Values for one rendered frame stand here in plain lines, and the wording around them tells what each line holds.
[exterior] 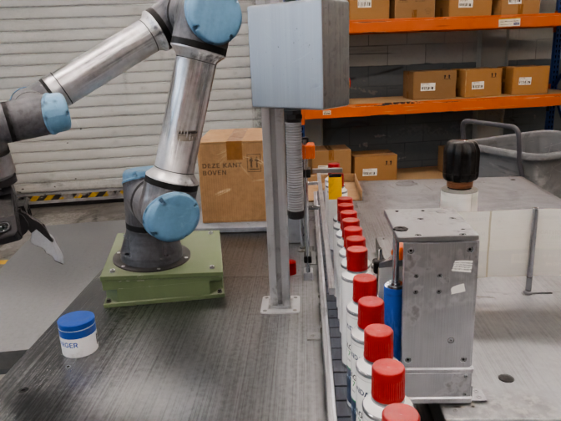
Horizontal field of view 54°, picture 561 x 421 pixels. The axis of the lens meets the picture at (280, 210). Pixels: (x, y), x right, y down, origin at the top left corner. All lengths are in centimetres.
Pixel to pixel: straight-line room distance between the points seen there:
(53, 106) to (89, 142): 456
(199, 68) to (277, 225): 37
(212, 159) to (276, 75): 78
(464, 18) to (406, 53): 91
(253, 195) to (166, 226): 67
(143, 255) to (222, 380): 43
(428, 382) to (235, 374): 36
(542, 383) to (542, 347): 12
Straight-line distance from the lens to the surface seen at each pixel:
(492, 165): 354
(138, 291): 135
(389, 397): 59
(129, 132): 560
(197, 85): 117
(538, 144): 420
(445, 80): 534
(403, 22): 508
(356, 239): 93
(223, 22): 116
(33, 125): 112
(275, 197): 119
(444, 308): 82
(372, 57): 588
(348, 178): 242
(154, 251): 135
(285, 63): 106
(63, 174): 579
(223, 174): 181
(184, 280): 133
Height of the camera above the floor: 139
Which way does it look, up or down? 16 degrees down
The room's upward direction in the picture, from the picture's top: 2 degrees counter-clockwise
